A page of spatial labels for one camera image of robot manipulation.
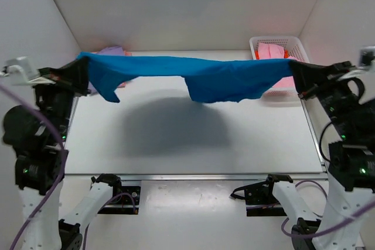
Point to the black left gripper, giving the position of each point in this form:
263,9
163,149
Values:
59,76

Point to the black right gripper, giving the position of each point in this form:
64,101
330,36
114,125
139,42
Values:
319,78

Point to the blue t-shirt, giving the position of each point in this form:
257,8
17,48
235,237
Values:
207,81

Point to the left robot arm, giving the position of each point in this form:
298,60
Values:
37,134

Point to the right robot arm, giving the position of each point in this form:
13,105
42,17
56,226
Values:
350,160

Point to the orange garment in basket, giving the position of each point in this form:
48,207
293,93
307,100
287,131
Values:
271,54

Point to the white plastic basket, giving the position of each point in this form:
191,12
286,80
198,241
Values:
279,68

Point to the pink t-shirt in basket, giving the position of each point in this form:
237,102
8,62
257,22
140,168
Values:
286,82

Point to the folded purple t-shirt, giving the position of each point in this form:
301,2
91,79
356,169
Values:
108,51

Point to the folded salmon t-shirt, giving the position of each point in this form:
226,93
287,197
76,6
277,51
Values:
122,85

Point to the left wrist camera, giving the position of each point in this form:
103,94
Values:
20,71

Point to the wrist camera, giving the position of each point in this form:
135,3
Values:
20,71
366,61

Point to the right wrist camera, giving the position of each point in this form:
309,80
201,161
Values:
366,61

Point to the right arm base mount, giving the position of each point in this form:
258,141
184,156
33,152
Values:
259,199

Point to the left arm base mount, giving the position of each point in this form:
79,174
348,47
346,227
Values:
125,195

